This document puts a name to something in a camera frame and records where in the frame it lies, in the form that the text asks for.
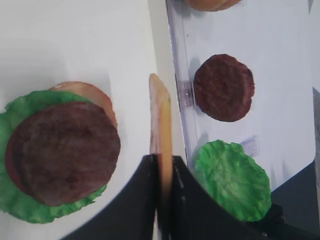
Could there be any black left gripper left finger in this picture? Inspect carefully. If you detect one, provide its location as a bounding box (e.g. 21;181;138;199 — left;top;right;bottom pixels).
64;155;158;240

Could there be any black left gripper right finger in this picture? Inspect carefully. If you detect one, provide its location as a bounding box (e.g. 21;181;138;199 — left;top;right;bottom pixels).
170;156;283;240

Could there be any orange cheese slice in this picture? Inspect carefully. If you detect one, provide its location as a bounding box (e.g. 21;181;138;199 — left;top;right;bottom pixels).
149;73;173;240

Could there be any upright green lettuce leaf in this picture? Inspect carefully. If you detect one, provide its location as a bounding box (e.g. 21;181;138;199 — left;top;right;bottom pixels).
193;140;272;222

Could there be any brown meat patty on burger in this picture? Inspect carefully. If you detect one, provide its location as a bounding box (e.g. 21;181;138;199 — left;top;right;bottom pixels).
10;101;121;207

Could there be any green lettuce leaf on burger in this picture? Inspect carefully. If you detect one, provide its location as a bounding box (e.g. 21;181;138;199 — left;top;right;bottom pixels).
0;90;107;224

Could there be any upright brown meat patty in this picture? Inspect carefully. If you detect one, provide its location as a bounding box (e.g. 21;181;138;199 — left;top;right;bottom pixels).
193;54;255;122

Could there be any bottom bun slice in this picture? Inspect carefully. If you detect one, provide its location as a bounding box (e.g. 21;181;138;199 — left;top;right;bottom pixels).
49;81;118;129

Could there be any white rectangular serving tray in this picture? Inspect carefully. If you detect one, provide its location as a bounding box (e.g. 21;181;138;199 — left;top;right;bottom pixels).
0;0;186;232

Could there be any clear acrylic rack right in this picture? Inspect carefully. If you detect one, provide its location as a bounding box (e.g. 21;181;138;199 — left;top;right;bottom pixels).
167;0;316;198

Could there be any sesame top bun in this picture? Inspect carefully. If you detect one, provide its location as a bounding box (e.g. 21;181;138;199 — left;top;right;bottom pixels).
185;0;241;12

